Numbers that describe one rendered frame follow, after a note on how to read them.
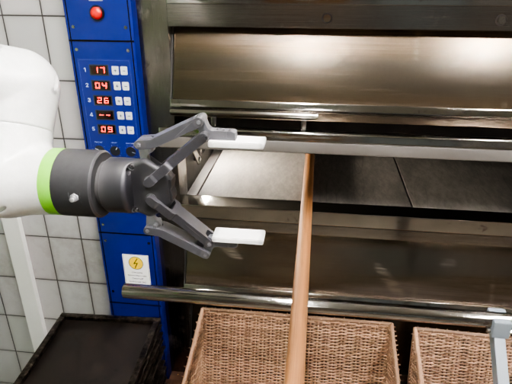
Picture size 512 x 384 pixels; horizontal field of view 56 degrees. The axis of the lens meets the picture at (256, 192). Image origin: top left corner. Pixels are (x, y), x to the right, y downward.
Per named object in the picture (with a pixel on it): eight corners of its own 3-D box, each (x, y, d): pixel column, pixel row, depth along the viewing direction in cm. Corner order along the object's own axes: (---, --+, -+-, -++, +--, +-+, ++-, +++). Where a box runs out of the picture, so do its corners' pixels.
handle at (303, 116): (169, 133, 109) (171, 132, 111) (316, 139, 105) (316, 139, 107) (169, 107, 108) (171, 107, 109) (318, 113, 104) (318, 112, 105)
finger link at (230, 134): (198, 136, 62) (196, 113, 61) (237, 137, 61) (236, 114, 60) (195, 139, 61) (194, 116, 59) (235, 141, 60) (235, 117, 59)
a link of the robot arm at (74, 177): (52, 230, 63) (40, 164, 59) (91, 193, 74) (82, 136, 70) (97, 233, 63) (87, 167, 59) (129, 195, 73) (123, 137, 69)
